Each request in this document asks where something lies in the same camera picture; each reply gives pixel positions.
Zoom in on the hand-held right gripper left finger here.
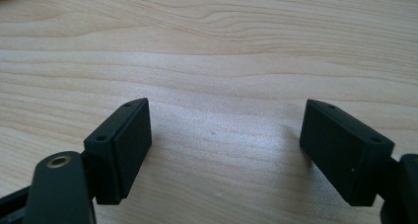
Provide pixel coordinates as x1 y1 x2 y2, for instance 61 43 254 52
83 97 153 206

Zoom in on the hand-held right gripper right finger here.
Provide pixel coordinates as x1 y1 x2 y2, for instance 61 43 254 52
299 98 395 207

